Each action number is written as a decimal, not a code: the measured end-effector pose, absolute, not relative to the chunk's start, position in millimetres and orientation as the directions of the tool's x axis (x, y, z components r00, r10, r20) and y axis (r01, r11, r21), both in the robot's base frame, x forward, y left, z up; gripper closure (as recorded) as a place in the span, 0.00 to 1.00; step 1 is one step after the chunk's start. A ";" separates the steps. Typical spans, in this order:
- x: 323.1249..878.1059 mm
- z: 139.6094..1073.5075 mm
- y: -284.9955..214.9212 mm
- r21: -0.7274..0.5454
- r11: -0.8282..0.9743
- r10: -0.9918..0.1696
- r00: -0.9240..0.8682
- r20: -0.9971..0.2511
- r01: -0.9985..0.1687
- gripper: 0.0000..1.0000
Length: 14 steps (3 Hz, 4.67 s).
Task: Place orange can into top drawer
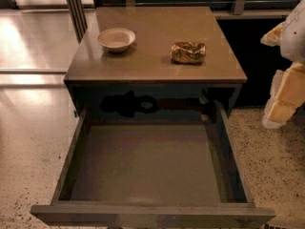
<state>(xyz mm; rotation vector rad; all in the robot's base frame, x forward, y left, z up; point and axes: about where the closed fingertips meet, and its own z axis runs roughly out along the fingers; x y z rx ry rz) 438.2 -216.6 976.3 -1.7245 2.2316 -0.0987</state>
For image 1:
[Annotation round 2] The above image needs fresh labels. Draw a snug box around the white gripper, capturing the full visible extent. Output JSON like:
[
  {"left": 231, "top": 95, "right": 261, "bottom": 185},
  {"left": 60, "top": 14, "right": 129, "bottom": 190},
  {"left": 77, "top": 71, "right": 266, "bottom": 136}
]
[{"left": 260, "top": 0, "right": 305, "bottom": 129}]

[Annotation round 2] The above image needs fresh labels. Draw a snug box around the crushed orange can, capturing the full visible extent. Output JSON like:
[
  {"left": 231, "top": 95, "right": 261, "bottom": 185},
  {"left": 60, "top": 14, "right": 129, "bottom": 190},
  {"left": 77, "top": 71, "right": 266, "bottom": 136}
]
[{"left": 171, "top": 42, "right": 206, "bottom": 64}]

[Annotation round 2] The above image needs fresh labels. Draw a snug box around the open top drawer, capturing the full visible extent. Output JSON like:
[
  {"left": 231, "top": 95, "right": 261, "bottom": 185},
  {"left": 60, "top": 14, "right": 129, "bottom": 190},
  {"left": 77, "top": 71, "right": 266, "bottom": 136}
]
[{"left": 30, "top": 105, "right": 275, "bottom": 229}]

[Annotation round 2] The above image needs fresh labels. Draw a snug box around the brown wooden cabinet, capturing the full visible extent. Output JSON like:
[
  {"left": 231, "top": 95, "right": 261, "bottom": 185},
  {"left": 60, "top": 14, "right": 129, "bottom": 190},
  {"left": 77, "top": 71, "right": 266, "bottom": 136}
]
[{"left": 64, "top": 7, "right": 247, "bottom": 124}]

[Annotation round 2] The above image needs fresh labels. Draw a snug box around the white paper bowl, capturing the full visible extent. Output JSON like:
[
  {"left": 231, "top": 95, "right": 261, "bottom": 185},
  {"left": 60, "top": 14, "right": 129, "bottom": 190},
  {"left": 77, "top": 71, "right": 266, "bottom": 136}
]
[{"left": 97, "top": 28, "right": 135, "bottom": 52}]

